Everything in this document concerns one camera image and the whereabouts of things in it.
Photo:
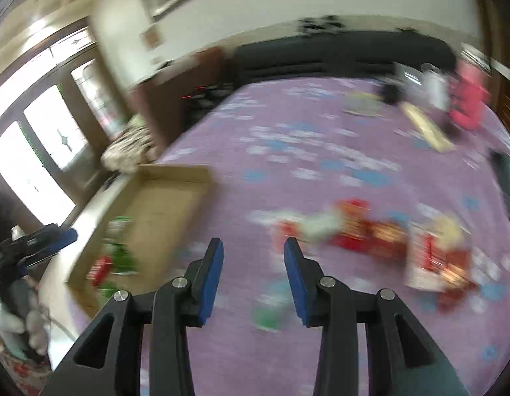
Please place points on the red white patterned cloth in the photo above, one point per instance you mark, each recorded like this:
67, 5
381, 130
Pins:
16, 373

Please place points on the bright red snack packet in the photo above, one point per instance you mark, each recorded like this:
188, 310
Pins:
352, 222

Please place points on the pink bag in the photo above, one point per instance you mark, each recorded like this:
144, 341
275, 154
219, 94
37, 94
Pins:
469, 95

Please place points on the large red white snack packet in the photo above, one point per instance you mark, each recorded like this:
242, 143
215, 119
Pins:
438, 255

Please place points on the white bag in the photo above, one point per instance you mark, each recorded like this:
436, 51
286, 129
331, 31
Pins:
435, 86

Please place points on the brown cardboard box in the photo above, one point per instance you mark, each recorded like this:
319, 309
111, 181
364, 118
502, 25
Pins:
164, 210

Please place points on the flat yellow box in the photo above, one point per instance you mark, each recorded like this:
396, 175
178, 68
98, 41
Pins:
428, 128

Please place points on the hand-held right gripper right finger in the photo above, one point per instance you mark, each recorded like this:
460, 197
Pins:
297, 286

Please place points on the black object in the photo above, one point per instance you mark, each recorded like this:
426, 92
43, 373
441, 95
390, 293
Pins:
391, 90

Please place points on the black sofa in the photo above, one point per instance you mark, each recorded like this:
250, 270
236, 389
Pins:
321, 55

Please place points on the floral patterned cloth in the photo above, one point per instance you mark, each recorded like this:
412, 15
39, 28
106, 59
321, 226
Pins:
127, 146

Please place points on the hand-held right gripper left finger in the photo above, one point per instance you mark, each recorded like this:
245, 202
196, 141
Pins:
209, 284

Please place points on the flat pale packet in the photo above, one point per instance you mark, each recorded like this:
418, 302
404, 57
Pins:
366, 105

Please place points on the purple printed blanket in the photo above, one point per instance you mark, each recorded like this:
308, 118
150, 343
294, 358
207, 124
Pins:
321, 165

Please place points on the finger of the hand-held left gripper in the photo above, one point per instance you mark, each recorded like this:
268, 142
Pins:
64, 237

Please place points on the grey white cloth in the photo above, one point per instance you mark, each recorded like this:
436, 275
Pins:
20, 317

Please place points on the red gold snack packet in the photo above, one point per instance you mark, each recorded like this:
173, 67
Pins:
387, 237

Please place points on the glass balcony door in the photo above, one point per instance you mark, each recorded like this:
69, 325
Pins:
44, 132

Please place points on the brown wooden cabinet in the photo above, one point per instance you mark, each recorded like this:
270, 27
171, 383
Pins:
185, 86

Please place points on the small red snack packet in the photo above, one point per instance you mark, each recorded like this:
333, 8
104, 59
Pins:
99, 270

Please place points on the dark teal object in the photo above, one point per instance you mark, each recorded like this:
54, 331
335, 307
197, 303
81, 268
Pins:
506, 177

